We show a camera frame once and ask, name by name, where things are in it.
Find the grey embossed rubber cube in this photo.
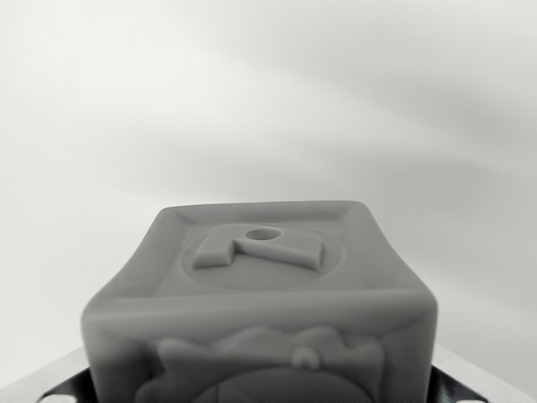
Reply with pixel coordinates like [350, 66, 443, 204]
[81, 200, 441, 403]

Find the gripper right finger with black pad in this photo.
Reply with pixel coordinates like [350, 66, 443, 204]
[426, 344, 537, 403]

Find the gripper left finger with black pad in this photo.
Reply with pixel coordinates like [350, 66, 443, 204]
[0, 347, 102, 403]

